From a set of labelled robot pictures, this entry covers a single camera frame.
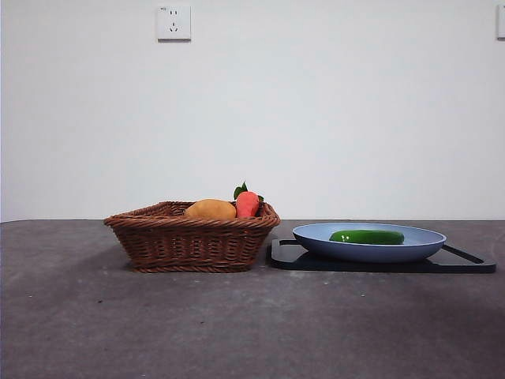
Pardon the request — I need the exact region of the pale blue plate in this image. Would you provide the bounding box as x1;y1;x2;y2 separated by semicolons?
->
292;222;448;265

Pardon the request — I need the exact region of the dark rectangular tray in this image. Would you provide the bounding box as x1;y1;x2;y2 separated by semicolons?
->
270;238;497;274

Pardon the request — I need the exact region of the brown wicker basket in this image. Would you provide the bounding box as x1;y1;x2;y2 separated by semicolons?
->
103;200;282;274

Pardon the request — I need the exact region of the green toy pepper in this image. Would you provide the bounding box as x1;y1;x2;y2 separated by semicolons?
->
329;229;406;246

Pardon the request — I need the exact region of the orange toy carrot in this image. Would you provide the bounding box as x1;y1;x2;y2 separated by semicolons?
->
233;180;265;219

